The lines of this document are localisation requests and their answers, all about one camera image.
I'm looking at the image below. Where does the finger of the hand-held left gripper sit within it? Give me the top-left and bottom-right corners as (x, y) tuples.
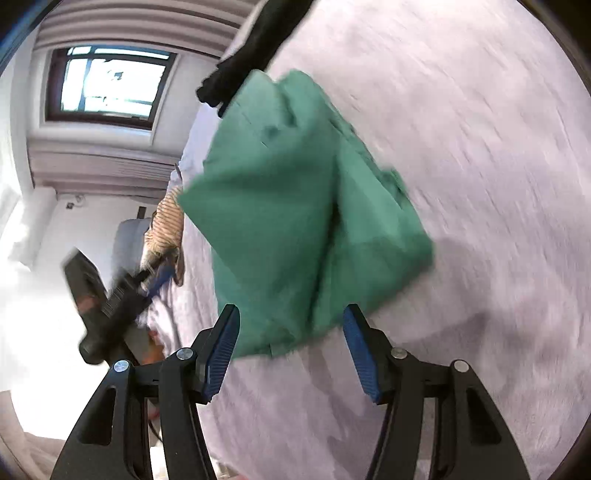
(139, 251), (181, 298)

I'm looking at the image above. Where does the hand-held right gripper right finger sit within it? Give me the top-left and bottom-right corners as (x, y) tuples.
(342, 304), (532, 480)

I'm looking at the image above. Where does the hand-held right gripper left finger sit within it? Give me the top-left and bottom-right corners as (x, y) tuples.
(50, 304), (242, 480)

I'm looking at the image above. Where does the green shirt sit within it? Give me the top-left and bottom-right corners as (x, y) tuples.
(178, 69), (435, 361)

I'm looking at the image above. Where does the grey pillow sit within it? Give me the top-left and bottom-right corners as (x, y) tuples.
(113, 218), (155, 278)

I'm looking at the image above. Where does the striped plush toy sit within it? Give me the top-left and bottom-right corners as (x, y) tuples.
(143, 187), (186, 287)

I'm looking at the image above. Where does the dark framed window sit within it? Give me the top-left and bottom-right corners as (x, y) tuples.
(45, 44), (178, 132)

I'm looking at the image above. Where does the grey fluffy blanket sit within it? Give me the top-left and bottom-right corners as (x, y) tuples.
(148, 0), (591, 480)

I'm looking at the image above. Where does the black cloth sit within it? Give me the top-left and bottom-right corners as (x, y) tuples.
(196, 0), (312, 109)

